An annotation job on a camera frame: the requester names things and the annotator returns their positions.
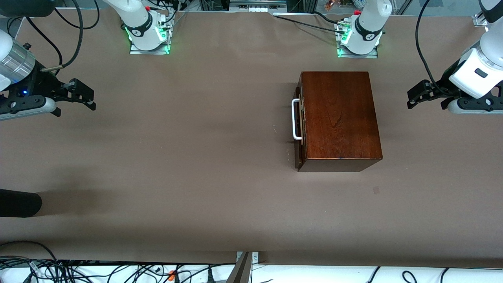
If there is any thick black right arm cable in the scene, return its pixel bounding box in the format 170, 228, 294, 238
39, 0, 84, 72

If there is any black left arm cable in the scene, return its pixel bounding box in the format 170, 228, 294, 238
416, 0, 452, 97

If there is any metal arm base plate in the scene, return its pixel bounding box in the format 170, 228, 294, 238
130, 37, 171, 55
337, 41, 379, 59

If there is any dark wooden cabinet box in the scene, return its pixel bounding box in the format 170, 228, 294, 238
299, 71, 384, 173

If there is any white power strip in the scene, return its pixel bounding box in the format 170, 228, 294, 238
229, 0, 288, 13

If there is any silver metal table bracket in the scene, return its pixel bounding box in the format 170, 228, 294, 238
236, 252, 260, 272

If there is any dark grey slanted bar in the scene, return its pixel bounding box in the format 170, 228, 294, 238
227, 252, 252, 283

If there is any black rounded object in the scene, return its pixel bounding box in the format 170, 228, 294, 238
0, 189, 42, 218

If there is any black table cable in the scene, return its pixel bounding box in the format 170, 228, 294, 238
273, 14, 346, 34

